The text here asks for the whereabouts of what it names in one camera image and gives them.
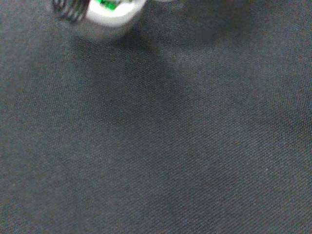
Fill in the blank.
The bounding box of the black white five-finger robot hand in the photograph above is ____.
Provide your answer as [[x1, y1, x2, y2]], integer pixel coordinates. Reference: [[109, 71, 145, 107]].
[[50, 0, 148, 43]]

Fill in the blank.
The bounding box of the black cloth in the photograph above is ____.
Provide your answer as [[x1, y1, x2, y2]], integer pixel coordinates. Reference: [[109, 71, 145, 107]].
[[0, 0, 312, 234]]

